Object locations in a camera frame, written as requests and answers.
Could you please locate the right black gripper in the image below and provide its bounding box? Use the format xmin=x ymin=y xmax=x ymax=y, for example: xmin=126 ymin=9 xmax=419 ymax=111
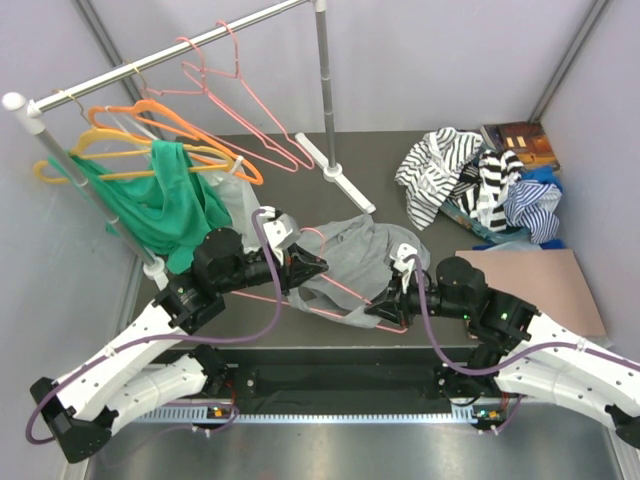
xmin=365 ymin=268 xmax=471 ymax=328

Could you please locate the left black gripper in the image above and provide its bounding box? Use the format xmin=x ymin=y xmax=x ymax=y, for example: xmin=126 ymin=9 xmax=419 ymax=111
xmin=217 ymin=244 xmax=329 ymax=296

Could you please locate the pink wire hanger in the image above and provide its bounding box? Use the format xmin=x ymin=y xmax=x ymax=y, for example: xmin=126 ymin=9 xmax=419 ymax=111
xmin=143 ymin=34 xmax=319 ymax=164
xmin=178 ymin=21 xmax=314 ymax=173
xmin=231 ymin=227 xmax=408 ymax=335

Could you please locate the grey tank top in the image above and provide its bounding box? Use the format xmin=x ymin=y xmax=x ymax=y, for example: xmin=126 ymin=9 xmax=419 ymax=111
xmin=288 ymin=214 xmax=431 ymax=329

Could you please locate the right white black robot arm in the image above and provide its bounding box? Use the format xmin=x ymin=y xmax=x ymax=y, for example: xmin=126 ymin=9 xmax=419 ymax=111
xmin=365 ymin=255 xmax=639 ymax=447

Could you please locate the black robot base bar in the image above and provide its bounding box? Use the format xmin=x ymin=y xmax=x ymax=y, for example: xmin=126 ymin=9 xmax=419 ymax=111
xmin=220 ymin=346 xmax=501 ymax=415

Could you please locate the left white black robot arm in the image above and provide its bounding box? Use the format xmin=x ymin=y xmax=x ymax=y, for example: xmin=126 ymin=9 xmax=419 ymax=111
xmin=30 ymin=220 xmax=328 ymax=464

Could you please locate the white garment on hanger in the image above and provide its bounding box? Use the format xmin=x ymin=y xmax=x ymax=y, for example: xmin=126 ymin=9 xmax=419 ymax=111
xmin=201 ymin=165 xmax=260 ymax=252

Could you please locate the green tank top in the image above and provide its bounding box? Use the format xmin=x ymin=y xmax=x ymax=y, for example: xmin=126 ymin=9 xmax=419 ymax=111
xmin=72 ymin=140 xmax=232 ymax=274

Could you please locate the yellow plastic hanger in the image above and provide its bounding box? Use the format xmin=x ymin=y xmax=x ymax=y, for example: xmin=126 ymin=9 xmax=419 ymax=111
xmin=33 ymin=89 xmax=236 ymax=185

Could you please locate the orange plastic hanger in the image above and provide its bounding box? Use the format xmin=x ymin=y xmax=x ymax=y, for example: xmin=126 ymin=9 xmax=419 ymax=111
xmin=89 ymin=97 xmax=264 ymax=185

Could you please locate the black white striped shirt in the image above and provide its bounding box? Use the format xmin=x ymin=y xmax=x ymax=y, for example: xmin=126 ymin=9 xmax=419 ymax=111
xmin=394 ymin=127 xmax=484 ymax=231

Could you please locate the bold black white striped garment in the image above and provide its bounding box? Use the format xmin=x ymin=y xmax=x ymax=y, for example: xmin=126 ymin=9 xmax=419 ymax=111
xmin=448 ymin=150 xmax=523 ymax=232

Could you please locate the pink cardboard sheet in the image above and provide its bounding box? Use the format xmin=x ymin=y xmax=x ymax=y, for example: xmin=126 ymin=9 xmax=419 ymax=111
xmin=456 ymin=249 xmax=611 ymax=348

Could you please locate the blue white striped shirt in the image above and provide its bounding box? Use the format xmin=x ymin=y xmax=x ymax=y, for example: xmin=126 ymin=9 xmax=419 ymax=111
xmin=504 ymin=180 xmax=562 ymax=244

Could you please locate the blue garment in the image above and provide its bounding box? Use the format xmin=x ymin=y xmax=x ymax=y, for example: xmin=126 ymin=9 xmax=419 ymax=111
xmin=521 ymin=165 xmax=564 ymax=192

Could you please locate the book with dark cover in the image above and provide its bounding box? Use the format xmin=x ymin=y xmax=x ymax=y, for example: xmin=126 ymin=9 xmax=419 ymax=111
xmin=480 ymin=122 xmax=560 ymax=171

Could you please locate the silver clothes rack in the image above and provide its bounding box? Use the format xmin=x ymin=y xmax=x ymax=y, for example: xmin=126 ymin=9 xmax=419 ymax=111
xmin=0 ymin=0 xmax=377 ymax=291

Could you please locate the grey slotted cable duct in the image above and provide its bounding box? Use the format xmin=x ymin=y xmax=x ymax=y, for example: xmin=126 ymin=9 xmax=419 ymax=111
xmin=136 ymin=404 xmax=480 ymax=425

